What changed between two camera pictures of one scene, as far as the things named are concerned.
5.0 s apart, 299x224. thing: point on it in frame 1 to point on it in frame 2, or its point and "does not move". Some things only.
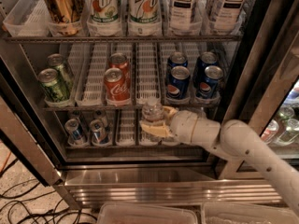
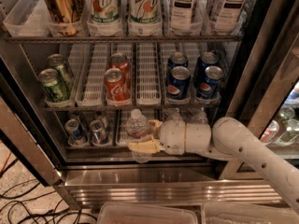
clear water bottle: x=151 y=112 to x=137 y=129
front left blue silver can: x=76 y=132 does not move
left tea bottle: x=182 y=10 does not move
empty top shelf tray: x=30 y=17 does not move
